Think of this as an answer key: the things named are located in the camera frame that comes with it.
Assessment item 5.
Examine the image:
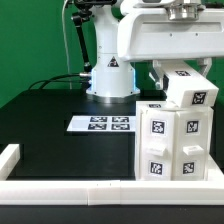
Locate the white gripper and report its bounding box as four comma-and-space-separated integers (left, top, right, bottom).
117, 8, 224, 90

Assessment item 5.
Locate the white cabinet top block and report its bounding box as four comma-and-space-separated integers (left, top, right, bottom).
161, 61, 219, 108

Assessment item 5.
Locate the white cabinet door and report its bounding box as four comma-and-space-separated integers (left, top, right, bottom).
139, 110, 175, 181
173, 107, 213, 181

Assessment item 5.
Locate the white cabinet body box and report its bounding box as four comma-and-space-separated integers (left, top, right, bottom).
134, 101, 213, 181

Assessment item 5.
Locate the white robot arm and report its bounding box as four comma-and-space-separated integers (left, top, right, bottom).
87, 0, 224, 103

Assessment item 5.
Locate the white marker plate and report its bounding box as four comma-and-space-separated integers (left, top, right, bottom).
67, 115, 135, 132

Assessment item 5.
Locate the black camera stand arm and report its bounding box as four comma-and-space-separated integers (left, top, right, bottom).
71, 0, 117, 73

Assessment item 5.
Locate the white U-shaped fence frame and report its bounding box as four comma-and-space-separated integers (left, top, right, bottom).
0, 144, 224, 206

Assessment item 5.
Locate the white hanging cable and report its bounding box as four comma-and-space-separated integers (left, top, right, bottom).
61, 0, 74, 90

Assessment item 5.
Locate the black cable bundle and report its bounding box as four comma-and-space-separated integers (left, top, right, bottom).
27, 73, 92, 91

